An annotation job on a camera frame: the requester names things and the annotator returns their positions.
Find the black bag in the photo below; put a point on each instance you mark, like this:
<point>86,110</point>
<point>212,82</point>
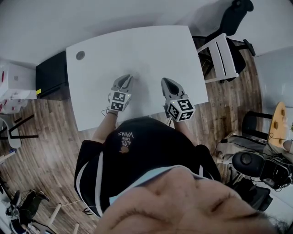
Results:
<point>251,194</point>

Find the white cardboard box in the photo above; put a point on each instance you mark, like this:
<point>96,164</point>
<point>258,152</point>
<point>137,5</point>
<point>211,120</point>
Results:
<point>16,80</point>

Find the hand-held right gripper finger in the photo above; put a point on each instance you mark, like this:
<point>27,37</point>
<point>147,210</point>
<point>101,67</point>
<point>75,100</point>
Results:
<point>180,90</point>
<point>164,90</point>

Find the white wooden chair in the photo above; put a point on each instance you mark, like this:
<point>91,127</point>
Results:
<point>219,59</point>

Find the person's face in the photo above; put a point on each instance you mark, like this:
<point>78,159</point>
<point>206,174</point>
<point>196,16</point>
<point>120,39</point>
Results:
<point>183,205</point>

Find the grey chair black legs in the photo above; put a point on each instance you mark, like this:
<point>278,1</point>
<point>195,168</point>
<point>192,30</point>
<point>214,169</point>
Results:
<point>12,134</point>

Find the person's left forearm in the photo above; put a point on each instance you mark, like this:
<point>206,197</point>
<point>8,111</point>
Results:
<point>104,128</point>

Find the person's black t-shirt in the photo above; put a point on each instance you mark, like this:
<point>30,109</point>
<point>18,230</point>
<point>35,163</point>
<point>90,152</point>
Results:
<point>148,155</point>

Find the clear plastic bag red labels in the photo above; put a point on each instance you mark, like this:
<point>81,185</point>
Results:
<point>11,105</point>

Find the black stool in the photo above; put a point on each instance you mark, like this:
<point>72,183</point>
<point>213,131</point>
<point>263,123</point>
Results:
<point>251,125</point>

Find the black wrist band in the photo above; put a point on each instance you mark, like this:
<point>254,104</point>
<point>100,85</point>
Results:
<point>112,113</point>

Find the grey table grommet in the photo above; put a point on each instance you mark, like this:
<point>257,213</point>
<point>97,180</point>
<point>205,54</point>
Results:
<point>80,55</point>

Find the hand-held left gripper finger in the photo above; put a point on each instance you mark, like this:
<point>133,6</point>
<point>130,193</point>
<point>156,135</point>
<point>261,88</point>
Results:
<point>115,85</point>
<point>130,85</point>

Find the black equipment case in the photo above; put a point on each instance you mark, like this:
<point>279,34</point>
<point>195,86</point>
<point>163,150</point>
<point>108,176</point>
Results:
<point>274,173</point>

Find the black office chair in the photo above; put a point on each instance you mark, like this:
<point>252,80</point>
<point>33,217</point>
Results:
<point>231,22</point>

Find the person's right forearm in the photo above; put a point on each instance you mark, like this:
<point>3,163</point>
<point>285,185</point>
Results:
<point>183,132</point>

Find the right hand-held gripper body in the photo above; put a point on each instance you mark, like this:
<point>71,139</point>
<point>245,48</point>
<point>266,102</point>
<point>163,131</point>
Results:
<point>180,108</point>

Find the black cabinet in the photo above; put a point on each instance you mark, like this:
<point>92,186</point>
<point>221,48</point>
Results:
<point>51,77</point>

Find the black desk wooden legs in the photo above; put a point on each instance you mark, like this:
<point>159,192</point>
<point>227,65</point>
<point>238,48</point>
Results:
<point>53,214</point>

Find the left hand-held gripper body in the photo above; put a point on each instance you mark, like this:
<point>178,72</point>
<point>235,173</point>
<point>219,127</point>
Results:
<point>119,100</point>

